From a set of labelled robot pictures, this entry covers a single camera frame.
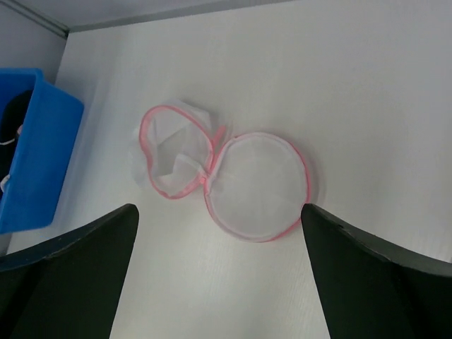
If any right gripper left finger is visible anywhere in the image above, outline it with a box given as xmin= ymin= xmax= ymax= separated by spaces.
xmin=1 ymin=204 xmax=139 ymax=338

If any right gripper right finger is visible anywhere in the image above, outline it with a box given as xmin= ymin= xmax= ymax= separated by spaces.
xmin=301 ymin=203 xmax=451 ymax=338

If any white mesh laundry bag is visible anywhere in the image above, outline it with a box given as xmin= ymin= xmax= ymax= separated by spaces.
xmin=131 ymin=100 xmax=311 ymax=242

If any blue plastic bin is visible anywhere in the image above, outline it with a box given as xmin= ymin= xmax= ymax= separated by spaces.
xmin=1 ymin=68 xmax=84 ymax=234

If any dark navy garment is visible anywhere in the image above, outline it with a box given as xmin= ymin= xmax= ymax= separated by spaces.
xmin=1 ymin=90 xmax=32 ymax=179

